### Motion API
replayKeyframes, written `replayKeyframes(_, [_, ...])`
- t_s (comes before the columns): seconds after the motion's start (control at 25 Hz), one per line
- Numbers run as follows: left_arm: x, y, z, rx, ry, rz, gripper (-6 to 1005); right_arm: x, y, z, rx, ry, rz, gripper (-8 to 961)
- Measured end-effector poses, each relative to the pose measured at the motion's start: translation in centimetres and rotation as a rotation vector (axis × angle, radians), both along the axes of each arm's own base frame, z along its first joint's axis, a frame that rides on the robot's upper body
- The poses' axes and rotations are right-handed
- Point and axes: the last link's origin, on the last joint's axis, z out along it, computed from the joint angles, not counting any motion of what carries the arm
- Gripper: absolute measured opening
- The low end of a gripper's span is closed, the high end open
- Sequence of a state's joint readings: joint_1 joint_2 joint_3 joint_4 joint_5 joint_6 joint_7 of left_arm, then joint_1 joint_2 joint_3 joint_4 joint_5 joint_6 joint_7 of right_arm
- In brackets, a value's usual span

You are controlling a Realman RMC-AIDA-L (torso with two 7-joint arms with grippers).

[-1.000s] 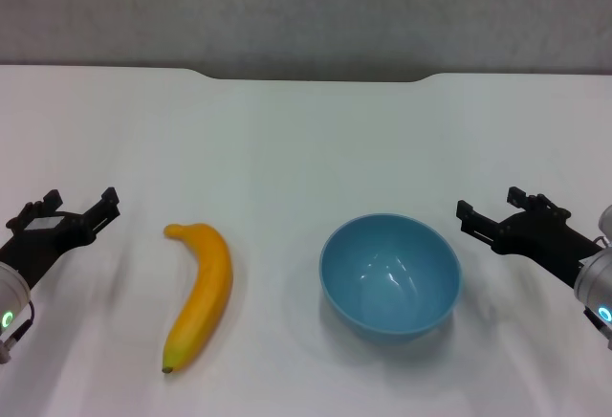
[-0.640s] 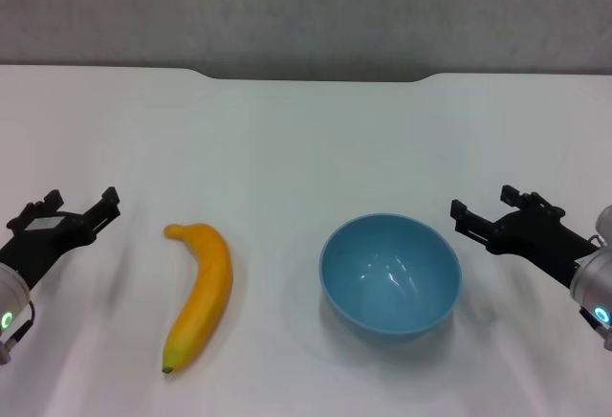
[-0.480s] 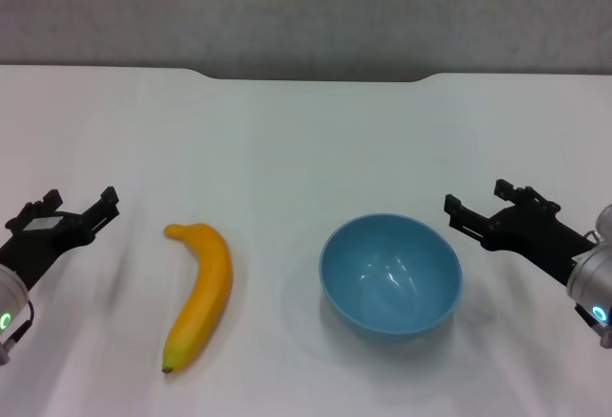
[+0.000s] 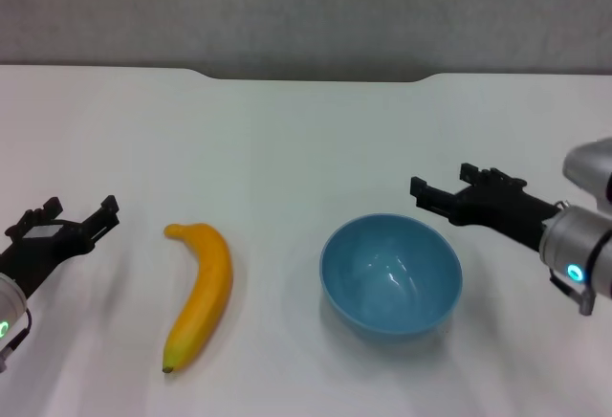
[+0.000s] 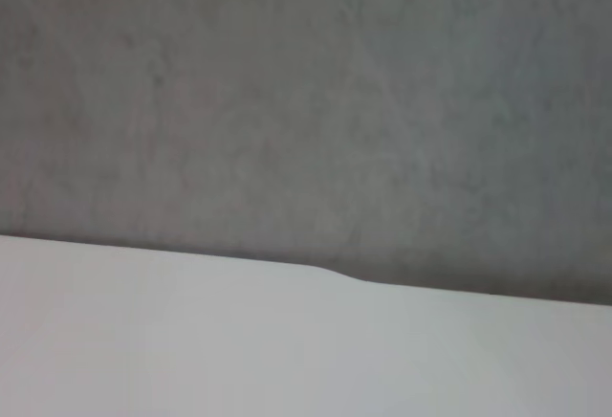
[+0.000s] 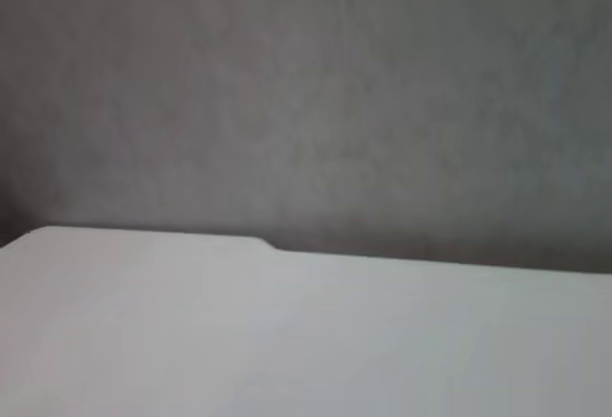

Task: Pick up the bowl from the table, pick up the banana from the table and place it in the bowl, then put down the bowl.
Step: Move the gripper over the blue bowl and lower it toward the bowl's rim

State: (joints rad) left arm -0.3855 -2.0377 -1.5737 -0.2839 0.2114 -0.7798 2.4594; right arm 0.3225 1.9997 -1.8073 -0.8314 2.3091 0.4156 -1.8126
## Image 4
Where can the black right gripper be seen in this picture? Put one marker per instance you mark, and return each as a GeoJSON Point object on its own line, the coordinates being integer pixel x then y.
{"type": "Point", "coordinates": [502, 206]}

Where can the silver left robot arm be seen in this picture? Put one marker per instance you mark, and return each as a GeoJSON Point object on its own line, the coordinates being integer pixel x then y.
{"type": "Point", "coordinates": [9, 302]}

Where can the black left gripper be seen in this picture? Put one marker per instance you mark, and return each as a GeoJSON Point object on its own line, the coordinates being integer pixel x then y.
{"type": "Point", "coordinates": [43, 249]}

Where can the blue bowl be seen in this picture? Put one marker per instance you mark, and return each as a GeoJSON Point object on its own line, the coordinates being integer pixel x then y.
{"type": "Point", "coordinates": [382, 288]}

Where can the yellow banana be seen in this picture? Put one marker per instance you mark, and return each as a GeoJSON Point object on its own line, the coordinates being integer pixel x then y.
{"type": "Point", "coordinates": [205, 283]}

